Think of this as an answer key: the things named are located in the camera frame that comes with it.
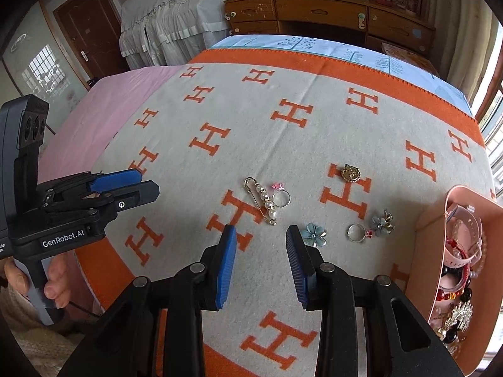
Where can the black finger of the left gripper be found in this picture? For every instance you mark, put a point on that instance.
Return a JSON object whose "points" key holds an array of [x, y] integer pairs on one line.
{"points": [[130, 197]]}

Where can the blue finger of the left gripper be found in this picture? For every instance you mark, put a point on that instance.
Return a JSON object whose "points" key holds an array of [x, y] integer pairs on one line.
{"points": [[116, 180]]}

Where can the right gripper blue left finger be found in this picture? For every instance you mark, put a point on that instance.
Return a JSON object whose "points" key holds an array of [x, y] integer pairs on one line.
{"points": [[219, 262]]}

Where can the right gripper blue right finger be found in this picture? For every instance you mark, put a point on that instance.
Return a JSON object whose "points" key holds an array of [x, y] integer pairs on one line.
{"points": [[305, 264]]}

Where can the silver ring red stone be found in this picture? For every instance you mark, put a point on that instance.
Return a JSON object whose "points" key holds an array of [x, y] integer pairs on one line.
{"points": [[357, 233]]}

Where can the silver ring pink stone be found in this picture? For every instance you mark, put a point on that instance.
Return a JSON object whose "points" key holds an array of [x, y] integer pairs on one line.
{"points": [[281, 196]]}

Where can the gold pearl safety pin brooch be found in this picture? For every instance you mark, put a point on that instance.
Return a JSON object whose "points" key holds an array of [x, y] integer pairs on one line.
{"points": [[261, 199]]}

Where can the blue flower gold earring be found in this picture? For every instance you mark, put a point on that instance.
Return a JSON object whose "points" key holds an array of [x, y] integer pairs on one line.
{"points": [[383, 225]]}

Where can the gold round brooch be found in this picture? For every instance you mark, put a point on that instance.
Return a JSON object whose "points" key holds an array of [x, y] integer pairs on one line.
{"points": [[350, 173]]}

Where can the pink jewelry tray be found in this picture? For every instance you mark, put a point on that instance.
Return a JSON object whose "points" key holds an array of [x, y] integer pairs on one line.
{"points": [[485, 281]]}

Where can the pink smart band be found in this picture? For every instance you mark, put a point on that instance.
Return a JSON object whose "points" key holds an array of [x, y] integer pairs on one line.
{"points": [[463, 249]]}

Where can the person's left hand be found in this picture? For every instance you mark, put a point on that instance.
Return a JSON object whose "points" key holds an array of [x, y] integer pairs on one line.
{"points": [[55, 281]]}

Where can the pink bedsheet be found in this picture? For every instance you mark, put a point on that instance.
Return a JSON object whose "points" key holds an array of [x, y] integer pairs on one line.
{"points": [[89, 128]]}

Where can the orange grey H-pattern blanket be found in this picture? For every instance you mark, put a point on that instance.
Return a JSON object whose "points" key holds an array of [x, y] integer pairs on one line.
{"points": [[279, 116]]}

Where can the brown wooden door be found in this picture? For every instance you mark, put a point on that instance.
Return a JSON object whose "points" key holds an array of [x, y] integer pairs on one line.
{"points": [[92, 30]]}

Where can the white lace furniture cover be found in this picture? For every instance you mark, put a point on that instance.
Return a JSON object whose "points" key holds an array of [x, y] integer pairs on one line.
{"points": [[169, 32]]}

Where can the light blue printed bedsheet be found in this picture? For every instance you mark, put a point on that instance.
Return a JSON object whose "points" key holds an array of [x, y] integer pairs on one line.
{"points": [[350, 53]]}

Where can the stack of books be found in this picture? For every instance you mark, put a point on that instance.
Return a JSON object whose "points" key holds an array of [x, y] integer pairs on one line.
{"points": [[409, 57]]}

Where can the metal window security bars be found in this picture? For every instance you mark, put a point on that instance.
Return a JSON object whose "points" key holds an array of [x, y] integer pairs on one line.
{"points": [[492, 130]]}

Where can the wooden desk with drawers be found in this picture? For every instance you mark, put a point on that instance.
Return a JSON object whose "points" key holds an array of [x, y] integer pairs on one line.
{"points": [[363, 23]]}

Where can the beige curtain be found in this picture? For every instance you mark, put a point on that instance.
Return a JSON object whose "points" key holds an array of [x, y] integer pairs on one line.
{"points": [[463, 42]]}

